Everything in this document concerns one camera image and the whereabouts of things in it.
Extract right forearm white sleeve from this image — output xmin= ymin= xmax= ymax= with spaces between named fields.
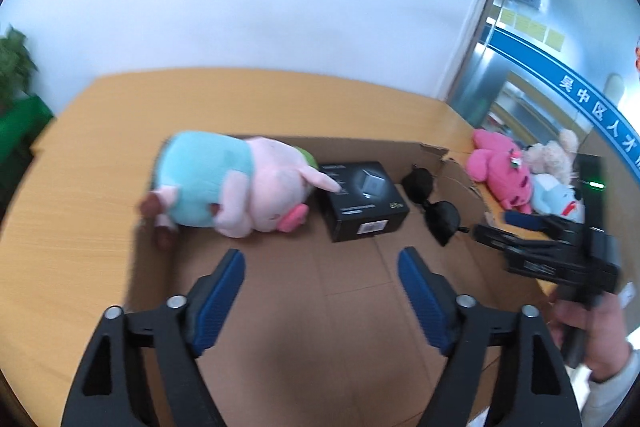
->
xmin=582 ymin=350 xmax=639 ymax=427

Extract person right hand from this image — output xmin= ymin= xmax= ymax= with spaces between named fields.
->
xmin=548 ymin=289 xmax=632 ymax=384

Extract light blue plush toy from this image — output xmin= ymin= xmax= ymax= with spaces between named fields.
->
xmin=530 ymin=173 xmax=585 ymax=223

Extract beige plush bear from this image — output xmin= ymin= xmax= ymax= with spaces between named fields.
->
xmin=523 ymin=129 xmax=579 ymax=184

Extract black sunglasses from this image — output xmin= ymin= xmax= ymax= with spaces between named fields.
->
xmin=400 ymin=166 xmax=470 ymax=247

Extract pink plush toy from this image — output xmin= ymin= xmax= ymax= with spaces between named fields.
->
xmin=465 ymin=129 xmax=533 ymax=215

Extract black product box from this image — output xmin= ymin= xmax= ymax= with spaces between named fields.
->
xmin=316 ymin=161 xmax=409 ymax=243

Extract brown cardboard box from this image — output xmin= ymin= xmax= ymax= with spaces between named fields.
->
xmin=126 ymin=209 xmax=546 ymax=426

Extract pig plush toy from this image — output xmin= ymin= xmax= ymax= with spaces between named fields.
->
xmin=139 ymin=130 xmax=341 ymax=251

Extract green cloth covered table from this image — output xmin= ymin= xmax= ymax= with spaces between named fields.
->
xmin=0 ymin=95 xmax=54 ymax=190

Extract potted green plant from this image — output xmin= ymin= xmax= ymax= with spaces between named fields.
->
xmin=0 ymin=26 xmax=37 ymax=113

